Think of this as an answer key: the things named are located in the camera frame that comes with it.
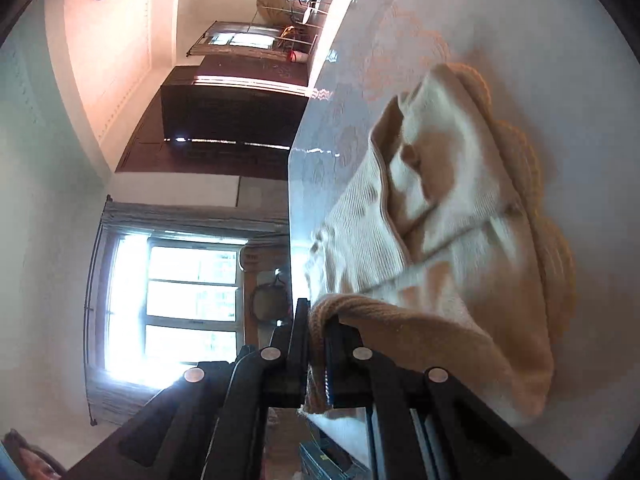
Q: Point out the dark armchair with cushion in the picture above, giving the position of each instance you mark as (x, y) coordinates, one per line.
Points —
(270, 303)

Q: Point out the large window with frame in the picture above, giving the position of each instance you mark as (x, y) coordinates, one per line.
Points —
(168, 287)

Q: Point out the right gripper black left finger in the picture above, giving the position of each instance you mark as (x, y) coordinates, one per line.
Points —
(210, 424)

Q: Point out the beige knitted sweater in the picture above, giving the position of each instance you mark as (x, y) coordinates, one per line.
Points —
(439, 251)

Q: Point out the large round bamboo basket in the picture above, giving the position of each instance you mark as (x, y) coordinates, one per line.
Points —
(280, 12)

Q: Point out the dark wooden wardrobe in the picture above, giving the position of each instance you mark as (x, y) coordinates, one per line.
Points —
(232, 115)

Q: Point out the red white bucket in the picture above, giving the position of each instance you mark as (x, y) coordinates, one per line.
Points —
(299, 57)

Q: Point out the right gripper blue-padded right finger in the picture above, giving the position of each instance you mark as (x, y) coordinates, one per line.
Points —
(423, 425)

